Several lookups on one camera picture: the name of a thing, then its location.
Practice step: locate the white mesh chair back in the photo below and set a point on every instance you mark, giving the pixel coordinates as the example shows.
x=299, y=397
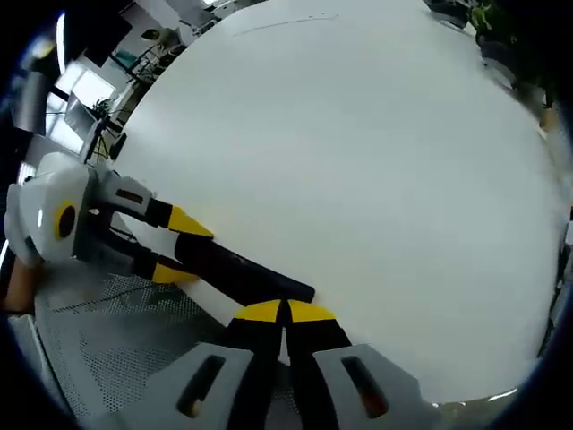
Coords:
x=112, y=349

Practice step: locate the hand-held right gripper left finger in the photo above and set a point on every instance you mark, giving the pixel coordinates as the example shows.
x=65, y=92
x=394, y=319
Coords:
x=250, y=349

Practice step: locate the green potted plant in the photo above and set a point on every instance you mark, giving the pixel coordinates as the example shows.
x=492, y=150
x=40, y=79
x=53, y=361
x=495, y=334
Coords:
x=528, y=54

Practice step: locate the black remote control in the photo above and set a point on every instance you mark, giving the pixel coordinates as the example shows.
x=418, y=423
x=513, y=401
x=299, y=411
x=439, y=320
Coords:
x=242, y=269

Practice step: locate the desk computer monitor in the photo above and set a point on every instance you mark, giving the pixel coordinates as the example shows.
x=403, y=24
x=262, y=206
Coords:
x=79, y=114

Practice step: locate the black television screen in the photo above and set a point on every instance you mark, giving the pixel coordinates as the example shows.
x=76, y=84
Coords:
x=107, y=38

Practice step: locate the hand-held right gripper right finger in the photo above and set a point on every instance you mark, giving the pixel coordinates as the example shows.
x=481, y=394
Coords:
x=322, y=354

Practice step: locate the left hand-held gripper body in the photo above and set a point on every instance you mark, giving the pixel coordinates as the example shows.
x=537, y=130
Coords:
x=45, y=210

